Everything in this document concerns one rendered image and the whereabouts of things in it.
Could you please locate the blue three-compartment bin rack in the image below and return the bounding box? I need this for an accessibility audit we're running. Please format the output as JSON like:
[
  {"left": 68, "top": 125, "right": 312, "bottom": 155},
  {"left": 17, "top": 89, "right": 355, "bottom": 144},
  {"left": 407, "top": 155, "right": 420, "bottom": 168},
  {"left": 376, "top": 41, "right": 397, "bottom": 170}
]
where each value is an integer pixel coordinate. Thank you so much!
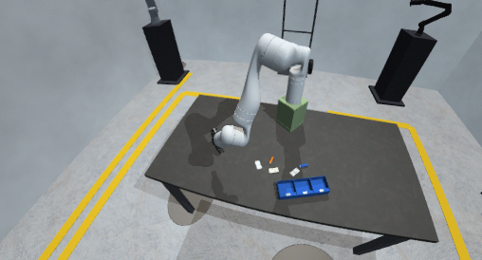
[{"left": 276, "top": 176, "right": 330, "bottom": 200}]

